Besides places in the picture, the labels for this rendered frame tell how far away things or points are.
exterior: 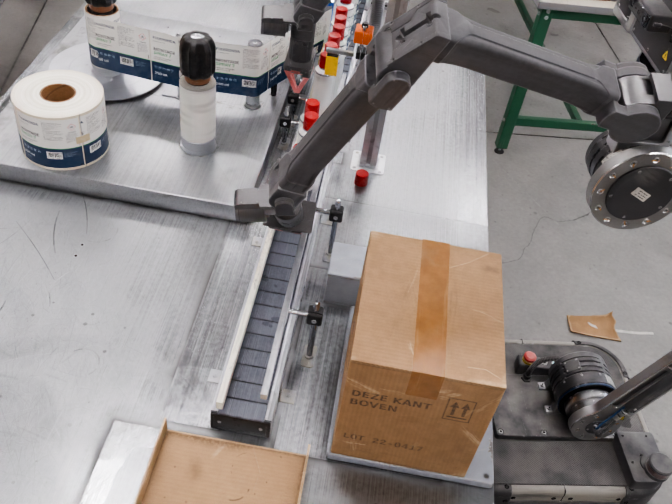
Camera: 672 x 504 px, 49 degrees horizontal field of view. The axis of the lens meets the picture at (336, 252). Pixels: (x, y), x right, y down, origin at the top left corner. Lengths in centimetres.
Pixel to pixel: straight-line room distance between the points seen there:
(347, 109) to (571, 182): 253
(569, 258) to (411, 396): 207
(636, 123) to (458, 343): 43
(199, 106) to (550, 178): 215
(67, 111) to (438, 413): 105
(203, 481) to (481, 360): 51
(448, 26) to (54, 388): 94
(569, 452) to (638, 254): 132
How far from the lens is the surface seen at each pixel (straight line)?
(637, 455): 229
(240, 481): 134
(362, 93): 112
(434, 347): 118
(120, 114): 201
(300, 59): 181
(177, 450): 137
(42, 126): 178
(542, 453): 223
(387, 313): 120
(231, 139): 192
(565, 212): 342
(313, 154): 125
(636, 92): 123
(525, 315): 288
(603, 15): 339
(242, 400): 137
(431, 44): 104
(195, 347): 150
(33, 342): 155
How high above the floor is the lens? 201
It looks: 44 degrees down
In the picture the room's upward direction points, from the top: 9 degrees clockwise
